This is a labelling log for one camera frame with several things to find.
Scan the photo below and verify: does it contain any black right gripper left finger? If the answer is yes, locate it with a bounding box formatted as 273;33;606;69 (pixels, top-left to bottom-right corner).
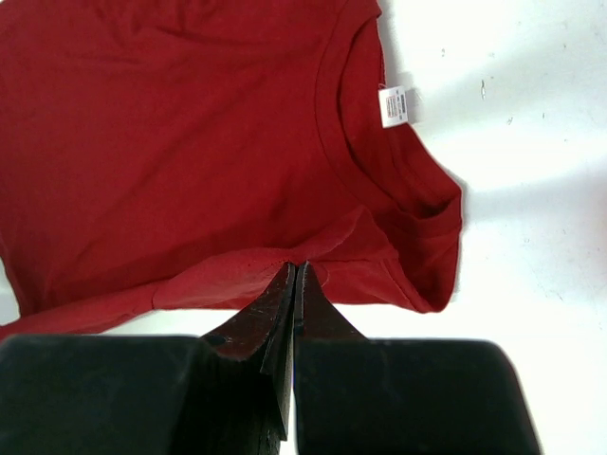
1;264;296;454

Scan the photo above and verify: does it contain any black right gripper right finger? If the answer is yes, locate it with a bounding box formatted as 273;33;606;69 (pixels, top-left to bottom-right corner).
294;264;539;454

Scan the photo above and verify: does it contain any dark red t shirt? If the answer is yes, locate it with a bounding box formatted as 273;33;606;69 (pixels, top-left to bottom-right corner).
1;1;462;337

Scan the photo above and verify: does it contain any white neck label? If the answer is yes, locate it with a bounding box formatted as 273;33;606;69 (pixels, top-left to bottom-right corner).
377;85;422;129

